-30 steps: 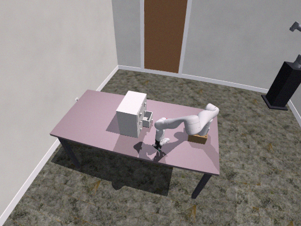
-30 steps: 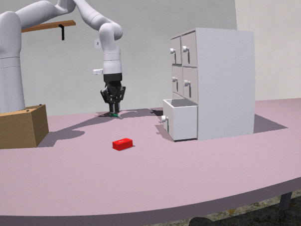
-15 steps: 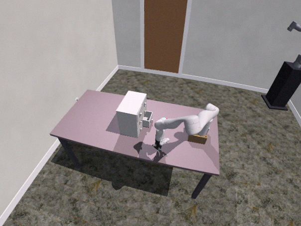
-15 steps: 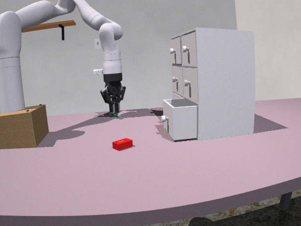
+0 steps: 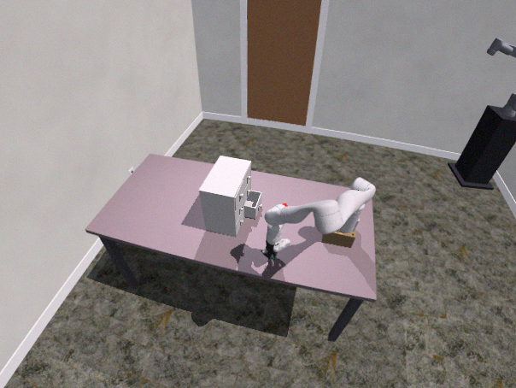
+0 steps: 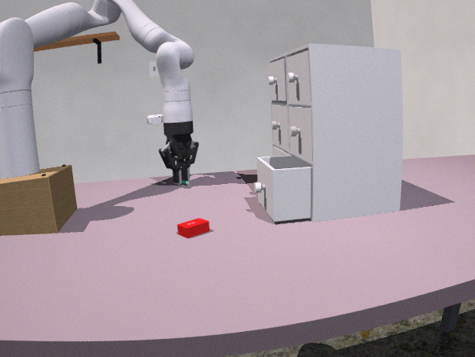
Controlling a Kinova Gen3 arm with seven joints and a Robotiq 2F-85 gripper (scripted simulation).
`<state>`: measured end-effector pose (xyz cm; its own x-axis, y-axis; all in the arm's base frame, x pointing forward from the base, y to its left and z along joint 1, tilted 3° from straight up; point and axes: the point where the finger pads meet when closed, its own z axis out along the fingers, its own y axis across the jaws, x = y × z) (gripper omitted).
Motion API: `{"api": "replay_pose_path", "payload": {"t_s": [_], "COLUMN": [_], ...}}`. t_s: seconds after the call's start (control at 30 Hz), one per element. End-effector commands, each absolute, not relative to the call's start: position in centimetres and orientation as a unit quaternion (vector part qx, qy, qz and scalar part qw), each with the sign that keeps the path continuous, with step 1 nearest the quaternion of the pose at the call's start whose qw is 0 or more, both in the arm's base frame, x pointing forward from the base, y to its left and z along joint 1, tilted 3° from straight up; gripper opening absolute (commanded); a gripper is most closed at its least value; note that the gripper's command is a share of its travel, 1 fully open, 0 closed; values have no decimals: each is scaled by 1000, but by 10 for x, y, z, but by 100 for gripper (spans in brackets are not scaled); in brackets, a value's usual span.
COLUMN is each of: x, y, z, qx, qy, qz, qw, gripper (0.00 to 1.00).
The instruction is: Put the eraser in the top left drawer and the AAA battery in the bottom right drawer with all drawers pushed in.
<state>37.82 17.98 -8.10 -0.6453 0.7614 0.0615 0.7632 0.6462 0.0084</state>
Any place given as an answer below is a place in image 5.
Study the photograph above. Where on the white chest of drawers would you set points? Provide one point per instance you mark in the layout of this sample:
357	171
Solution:
217	194

